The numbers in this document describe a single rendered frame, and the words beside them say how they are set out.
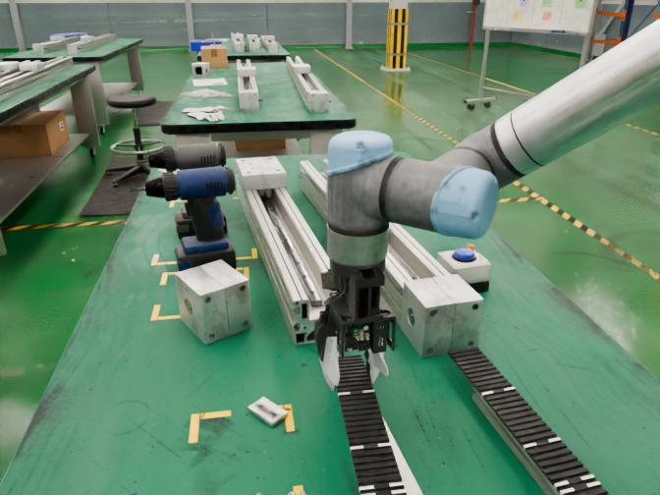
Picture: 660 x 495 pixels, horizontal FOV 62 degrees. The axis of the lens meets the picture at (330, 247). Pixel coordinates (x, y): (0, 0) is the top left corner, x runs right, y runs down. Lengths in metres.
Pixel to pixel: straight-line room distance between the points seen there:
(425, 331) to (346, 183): 0.35
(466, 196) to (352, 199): 0.13
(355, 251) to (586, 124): 0.28
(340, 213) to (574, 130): 0.27
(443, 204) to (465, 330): 0.38
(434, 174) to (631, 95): 0.21
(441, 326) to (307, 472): 0.32
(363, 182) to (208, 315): 0.42
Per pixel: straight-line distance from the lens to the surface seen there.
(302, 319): 0.91
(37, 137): 4.65
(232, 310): 0.95
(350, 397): 0.77
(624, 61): 0.64
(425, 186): 0.58
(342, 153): 0.61
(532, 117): 0.66
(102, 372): 0.94
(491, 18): 7.29
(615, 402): 0.92
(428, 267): 1.01
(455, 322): 0.90
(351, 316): 0.68
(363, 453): 0.70
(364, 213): 0.63
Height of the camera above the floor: 1.31
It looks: 25 degrees down
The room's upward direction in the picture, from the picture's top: straight up
